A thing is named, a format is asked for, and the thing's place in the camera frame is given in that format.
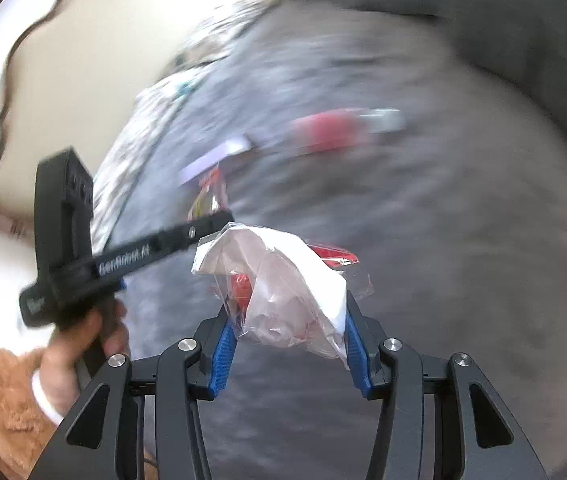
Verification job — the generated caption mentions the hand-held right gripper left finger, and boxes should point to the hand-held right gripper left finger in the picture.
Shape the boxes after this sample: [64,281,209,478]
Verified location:
[28,305,239,480]

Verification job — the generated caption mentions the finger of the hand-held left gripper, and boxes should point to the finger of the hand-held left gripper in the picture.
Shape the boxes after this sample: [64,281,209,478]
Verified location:
[162,211,235,253]

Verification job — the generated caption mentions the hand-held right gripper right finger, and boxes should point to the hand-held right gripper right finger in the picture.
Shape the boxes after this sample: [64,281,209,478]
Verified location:
[344,292,549,480]

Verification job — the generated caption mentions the clear plastic bag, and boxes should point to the clear plastic bag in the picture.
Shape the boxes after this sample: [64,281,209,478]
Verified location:
[190,224,375,361]

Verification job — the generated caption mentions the red wrapper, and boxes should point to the red wrapper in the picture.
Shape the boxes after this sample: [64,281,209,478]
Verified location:
[308,242,362,269]

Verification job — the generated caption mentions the person's left hand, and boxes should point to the person's left hand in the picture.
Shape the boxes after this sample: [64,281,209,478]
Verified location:
[40,299,130,413]

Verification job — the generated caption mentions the clear red packet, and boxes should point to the clear red packet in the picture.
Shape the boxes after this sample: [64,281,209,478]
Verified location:
[188,165,229,221]

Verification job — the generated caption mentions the purple and white box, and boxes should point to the purple and white box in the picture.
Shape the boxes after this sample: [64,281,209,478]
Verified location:
[180,135,253,186]

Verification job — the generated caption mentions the patterned cloth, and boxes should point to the patterned cloth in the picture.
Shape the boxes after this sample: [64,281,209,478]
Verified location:
[90,0,294,253]

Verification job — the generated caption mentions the grey blanket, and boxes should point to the grey blanket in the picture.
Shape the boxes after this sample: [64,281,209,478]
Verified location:
[90,0,567,480]

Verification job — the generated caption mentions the red package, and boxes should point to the red package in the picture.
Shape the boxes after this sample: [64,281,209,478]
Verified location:
[291,107,407,154]

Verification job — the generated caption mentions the brown cord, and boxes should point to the brown cord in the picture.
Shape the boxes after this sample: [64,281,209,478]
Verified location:
[0,0,276,242]

